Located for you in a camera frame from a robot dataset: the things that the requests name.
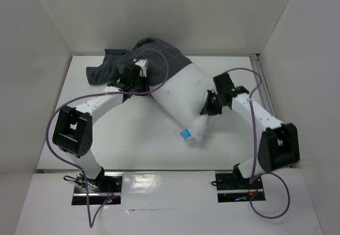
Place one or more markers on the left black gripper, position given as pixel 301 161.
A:
pixel 146 88

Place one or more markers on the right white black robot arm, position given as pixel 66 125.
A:
pixel 275 143

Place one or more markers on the white pillow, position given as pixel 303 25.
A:
pixel 183 96

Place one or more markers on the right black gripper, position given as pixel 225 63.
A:
pixel 210 102

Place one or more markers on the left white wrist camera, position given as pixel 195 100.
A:
pixel 141 62

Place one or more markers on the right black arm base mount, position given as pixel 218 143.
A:
pixel 232 189

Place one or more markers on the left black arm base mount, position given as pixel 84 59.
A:
pixel 109 191

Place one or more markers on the blue white pillow label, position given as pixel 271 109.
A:
pixel 185 134

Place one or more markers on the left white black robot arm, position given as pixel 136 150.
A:
pixel 73 130

